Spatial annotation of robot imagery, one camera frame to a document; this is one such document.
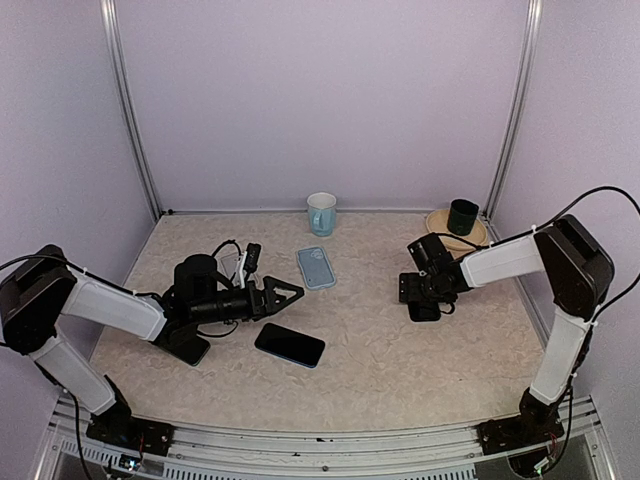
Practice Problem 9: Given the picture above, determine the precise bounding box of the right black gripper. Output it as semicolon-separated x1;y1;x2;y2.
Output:
400;270;456;302

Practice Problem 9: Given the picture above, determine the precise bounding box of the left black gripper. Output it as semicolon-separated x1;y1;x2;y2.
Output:
191;276;304;325

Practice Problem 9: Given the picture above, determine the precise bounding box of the light blue phone case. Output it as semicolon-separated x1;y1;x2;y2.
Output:
296;246;336;291

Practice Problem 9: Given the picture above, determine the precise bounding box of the black phone blue edge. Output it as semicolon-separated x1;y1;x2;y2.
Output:
254;323;326;368

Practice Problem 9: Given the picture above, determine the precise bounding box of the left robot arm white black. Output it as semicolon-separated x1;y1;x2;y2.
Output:
1;245;304;445

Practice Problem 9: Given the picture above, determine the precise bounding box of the clear phone case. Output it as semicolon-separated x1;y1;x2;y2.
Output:
219;252;249;288

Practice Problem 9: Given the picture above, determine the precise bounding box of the black phone left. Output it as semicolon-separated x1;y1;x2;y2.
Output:
164;335;210;367

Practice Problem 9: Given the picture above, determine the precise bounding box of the beige plate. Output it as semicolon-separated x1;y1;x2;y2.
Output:
425;209;489;252

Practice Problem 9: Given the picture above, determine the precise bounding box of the dark green cup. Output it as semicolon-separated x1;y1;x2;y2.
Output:
447;198;479;236

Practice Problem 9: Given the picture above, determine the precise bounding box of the light blue mug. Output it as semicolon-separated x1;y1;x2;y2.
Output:
307;192;337;237

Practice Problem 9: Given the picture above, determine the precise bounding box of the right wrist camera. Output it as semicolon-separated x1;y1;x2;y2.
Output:
407;233;454;275

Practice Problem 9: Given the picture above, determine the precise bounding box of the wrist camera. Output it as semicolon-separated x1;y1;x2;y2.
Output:
234;243;262;288
407;233;454;275

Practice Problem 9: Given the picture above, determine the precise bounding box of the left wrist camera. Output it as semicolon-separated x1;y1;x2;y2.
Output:
234;243;262;288

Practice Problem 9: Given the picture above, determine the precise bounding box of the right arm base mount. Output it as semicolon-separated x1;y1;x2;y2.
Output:
476;390;564;455

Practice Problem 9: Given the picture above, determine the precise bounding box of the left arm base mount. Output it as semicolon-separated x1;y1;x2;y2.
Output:
86;375;175;457

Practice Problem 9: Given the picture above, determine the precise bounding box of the right aluminium frame post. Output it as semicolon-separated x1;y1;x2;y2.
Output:
483;0;543;224

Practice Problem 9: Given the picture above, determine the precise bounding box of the aluminium frame post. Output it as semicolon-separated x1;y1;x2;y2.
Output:
483;0;543;224
100;0;163;222

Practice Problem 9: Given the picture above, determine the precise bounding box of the left aluminium frame post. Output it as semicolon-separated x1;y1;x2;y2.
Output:
100;0;163;222

